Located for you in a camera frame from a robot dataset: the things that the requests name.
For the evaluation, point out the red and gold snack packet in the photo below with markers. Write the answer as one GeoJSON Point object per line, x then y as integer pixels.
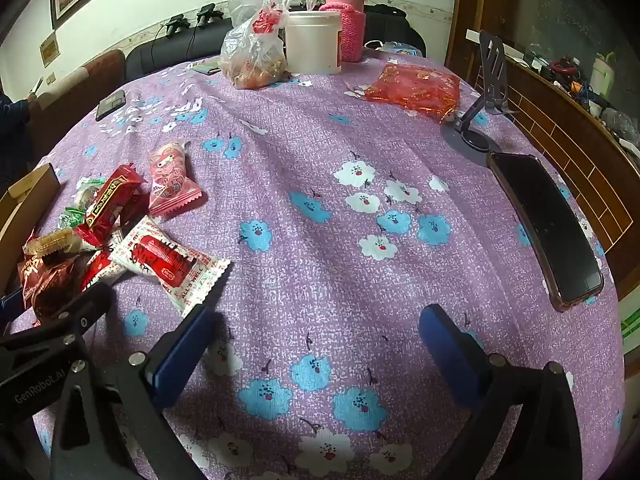
{"type": "Point", "coordinates": [112, 205]}

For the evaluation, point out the small blue packet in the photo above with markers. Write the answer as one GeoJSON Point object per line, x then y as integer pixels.
{"type": "Point", "coordinates": [402, 50]}

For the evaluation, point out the small green booklet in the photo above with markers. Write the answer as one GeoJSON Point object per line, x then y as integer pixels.
{"type": "Point", "coordinates": [207, 67]}

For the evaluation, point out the green wrapped candy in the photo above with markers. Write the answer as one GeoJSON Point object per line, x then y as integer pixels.
{"type": "Point", "coordinates": [72, 215]}

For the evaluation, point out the brown cardboard box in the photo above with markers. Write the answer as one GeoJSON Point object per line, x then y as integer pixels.
{"type": "Point", "coordinates": [25, 200]}

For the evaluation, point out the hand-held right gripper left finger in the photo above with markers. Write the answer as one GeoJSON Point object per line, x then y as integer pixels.
{"type": "Point", "coordinates": [182, 352]}

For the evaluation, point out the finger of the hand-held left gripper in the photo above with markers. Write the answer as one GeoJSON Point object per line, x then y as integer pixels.
{"type": "Point", "coordinates": [9, 306]}
{"type": "Point", "coordinates": [75, 317]}

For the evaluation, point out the clear plastic bag of food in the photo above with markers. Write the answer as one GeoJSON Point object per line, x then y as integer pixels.
{"type": "Point", "coordinates": [255, 55]}

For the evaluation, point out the black device on sofa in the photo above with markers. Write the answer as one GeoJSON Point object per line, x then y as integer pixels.
{"type": "Point", "coordinates": [207, 12]}
{"type": "Point", "coordinates": [176, 24]}

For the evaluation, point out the black phone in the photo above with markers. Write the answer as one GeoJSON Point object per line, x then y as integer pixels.
{"type": "Point", "coordinates": [110, 105]}

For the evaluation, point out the gold wall plaque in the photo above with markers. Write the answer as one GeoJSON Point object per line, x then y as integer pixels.
{"type": "Point", "coordinates": [50, 49]}

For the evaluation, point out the black smartphone in clear case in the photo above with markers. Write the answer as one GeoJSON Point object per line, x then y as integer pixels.
{"type": "Point", "coordinates": [545, 225]}

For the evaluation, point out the dark red foil snack packet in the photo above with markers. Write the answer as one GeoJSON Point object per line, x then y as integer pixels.
{"type": "Point", "coordinates": [45, 280]}

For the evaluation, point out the grey phone stand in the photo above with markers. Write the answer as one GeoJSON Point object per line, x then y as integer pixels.
{"type": "Point", "coordinates": [482, 100]}

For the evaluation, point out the wooden sideboard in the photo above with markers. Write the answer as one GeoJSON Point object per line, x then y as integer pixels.
{"type": "Point", "coordinates": [575, 125]}

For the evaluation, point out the white and red snack packet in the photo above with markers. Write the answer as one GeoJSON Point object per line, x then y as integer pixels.
{"type": "Point", "coordinates": [165, 260]}

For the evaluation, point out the purple floral tablecloth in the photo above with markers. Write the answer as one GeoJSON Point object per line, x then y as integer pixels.
{"type": "Point", "coordinates": [325, 240]}

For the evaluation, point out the pink cartoon snack packet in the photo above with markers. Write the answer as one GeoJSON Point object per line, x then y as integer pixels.
{"type": "Point", "coordinates": [172, 180]}

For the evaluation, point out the black leather sofa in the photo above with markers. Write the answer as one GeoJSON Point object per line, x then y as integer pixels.
{"type": "Point", "coordinates": [170, 55]}

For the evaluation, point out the brown chair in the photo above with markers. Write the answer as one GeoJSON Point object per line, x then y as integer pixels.
{"type": "Point", "coordinates": [85, 82]}

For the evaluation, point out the white jug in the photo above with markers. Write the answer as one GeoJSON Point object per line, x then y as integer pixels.
{"type": "Point", "coordinates": [602, 72]}

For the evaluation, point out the white plastic tub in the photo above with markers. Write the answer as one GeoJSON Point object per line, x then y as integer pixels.
{"type": "Point", "coordinates": [312, 42]}

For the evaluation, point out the pink flask with knitted sleeve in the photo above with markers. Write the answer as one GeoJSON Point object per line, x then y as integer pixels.
{"type": "Point", "coordinates": [348, 22]}

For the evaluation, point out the clear wrapped round biscuit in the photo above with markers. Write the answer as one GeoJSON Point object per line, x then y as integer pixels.
{"type": "Point", "coordinates": [87, 191]}

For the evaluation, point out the pale snack packet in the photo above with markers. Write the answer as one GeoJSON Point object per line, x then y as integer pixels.
{"type": "Point", "coordinates": [50, 242]}

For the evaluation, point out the black bag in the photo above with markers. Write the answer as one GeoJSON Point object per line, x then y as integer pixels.
{"type": "Point", "coordinates": [390, 17]}

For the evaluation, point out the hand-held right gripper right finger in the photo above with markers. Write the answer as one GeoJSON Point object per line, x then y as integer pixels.
{"type": "Point", "coordinates": [447, 350]}

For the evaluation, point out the small red snack packet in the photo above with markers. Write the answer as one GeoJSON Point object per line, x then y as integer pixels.
{"type": "Point", "coordinates": [100, 267]}

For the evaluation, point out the red foil bag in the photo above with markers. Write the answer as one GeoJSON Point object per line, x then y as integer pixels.
{"type": "Point", "coordinates": [415, 87]}

